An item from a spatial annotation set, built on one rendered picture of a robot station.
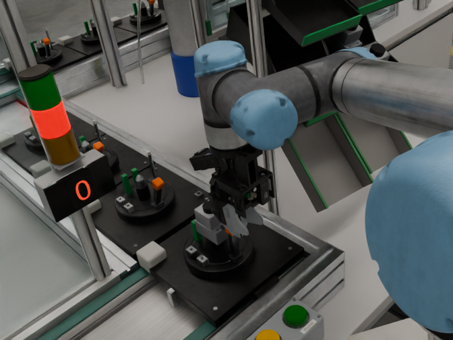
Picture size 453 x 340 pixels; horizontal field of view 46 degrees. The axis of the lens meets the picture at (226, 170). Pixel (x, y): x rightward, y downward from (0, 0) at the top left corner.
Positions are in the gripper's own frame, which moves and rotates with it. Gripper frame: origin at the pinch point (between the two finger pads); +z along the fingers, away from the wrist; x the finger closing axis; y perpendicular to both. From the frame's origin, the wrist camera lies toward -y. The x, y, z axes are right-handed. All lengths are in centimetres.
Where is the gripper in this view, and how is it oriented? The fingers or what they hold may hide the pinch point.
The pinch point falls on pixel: (236, 229)
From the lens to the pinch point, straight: 97.3
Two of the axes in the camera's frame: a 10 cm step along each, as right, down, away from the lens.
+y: 6.7, 3.5, -6.5
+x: 7.3, -4.6, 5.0
